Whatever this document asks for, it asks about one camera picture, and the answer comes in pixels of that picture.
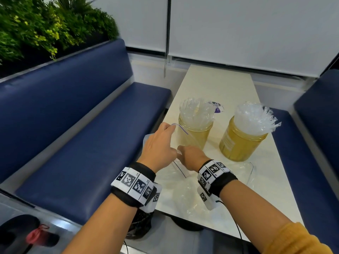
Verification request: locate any grey metal bin top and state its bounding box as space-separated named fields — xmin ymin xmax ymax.
xmin=0 ymin=192 xmax=83 ymax=254

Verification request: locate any yellow plastic jar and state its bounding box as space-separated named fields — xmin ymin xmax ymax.
xmin=178 ymin=114 xmax=214 ymax=150
xmin=219 ymin=116 xmax=268 ymax=162

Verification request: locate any black marker-tag wristband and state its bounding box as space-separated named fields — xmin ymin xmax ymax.
xmin=110 ymin=162 xmax=162 ymax=213
xmin=197 ymin=159 xmax=238 ymax=211

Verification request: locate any black table base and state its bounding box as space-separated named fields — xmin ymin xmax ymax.
xmin=172 ymin=216 xmax=204 ymax=232

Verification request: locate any orange sleeve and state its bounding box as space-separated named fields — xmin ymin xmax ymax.
xmin=267 ymin=222 xmax=335 ymax=254

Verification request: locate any person's left hand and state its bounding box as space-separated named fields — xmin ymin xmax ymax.
xmin=138 ymin=122 xmax=178 ymax=173

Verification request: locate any pile of clear plastic bags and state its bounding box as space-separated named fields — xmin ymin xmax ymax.
xmin=158 ymin=159 xmax=255 ymax=215

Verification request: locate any black marker-tag right wristband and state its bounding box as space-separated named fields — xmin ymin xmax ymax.
xmin=197 ymin=159 xmax=238 ymax=211

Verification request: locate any black plastic bag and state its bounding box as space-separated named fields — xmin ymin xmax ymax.
xmin=125 ymin=209 xmax=156 ymax=240

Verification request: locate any green artificial plant hedge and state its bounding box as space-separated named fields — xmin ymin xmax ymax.
xmin=0 ymin=0 xmax=120 ymax=67

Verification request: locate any clear zip plastic bag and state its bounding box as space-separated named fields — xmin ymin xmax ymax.
xmin=142 ymin=123 xmax=203 ymax=180

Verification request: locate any clear bag with purple label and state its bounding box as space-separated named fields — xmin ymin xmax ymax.
xmin=209 ymin=101 xmax=226 ymax=114

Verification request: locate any black marker-tag left wristband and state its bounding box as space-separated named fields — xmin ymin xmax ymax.
xmin=110 ymin=162 xmax=162 ymax=213

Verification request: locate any person's right hand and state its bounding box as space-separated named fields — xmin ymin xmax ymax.
xmin=177 ymin=145 xmax=211 ymax=172

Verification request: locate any narrow white roller blind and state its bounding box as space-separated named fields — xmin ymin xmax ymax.
xmin=99 ymin=0 xmax=170 ymax=52

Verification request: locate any clear blind wand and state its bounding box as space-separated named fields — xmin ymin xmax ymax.
xmin=163 ymin=0 xmax=170 ymax=78

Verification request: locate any bundle of clear wrapped straws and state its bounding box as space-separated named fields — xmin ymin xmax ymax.
xmin=179 ymin=97 xmax=216 ymax=128
xmin=234 ymin=101 xmax=282 ymax=135

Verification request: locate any thin black cable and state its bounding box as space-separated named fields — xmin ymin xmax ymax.
xmin=215 ymin=199 xmax=243 ymax=240

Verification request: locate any person's left forearm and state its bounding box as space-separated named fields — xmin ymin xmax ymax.
xmin=62 ymin=194 xmax=145 ymax=254

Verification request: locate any long blue padded bench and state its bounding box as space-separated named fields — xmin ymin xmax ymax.
xmin=0 ymin=38 xmax=172 ymax=226

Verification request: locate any person's right forearm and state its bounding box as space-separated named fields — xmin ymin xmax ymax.
xmin=218 ymin=175 xmax=292 ymax=254

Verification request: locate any wide white roller blind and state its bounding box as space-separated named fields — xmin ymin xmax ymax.
xmin=168 ymin=0 xmax=339 ymax=78

